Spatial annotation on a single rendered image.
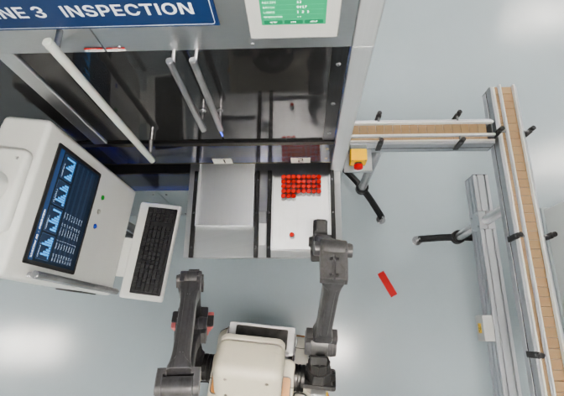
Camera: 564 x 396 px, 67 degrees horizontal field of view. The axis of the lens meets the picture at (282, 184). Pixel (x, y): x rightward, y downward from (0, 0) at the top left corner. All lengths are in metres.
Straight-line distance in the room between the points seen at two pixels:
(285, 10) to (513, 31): 2.92
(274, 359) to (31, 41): 1.10
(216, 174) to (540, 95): 2.44
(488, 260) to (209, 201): 1.41
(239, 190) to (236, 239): 0.23
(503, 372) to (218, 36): 1.93
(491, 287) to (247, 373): 1.41
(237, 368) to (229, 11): 0.98
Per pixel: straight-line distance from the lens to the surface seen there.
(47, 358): 3.16
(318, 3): 1.03
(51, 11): 1.19
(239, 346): 1.42
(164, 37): 1.18
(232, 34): 1.14
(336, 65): 1.24
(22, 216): 1.50
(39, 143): 1.55
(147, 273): 2.06
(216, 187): 2.00
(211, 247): 1.94
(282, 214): 1.93
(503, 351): 2.39
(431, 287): 2.87
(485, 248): 2.42
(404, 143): 2.04
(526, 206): 2.12
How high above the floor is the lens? 2.75
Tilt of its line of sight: 71 degrees down
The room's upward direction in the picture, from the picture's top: 8 degrees counter-clockwise
